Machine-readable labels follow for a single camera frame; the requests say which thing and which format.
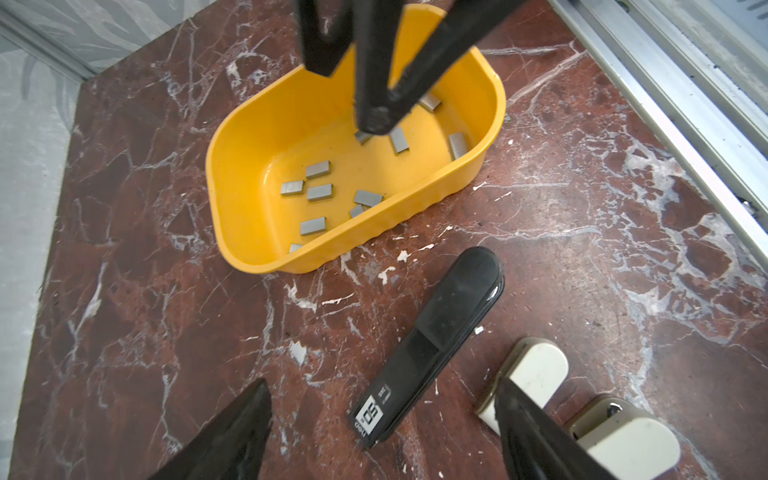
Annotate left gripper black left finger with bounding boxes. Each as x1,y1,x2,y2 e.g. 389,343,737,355
151,378,272,479

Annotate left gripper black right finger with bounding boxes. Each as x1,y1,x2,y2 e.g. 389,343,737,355
494,379,613,479

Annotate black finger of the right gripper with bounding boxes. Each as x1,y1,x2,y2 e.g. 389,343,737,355
352,0,522,135
295,0,353,77

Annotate white mini stapler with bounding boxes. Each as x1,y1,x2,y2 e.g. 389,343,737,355
475,337,569,436
566,395,681,479

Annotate black stapler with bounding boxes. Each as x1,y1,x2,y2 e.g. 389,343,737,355
349,246,505,450

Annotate grey staple strip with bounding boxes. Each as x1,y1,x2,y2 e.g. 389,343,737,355
419,93,442,113
305,160,331,180
280,180,305,196
307,183,333,202
353,190,383,208
299,217,327,236
389,126,409,155
448,132,468,160

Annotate yellow plastic tray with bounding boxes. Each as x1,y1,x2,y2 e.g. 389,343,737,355
205,2,508,275

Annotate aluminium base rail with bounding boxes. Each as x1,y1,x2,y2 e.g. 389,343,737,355
551,0,767,267

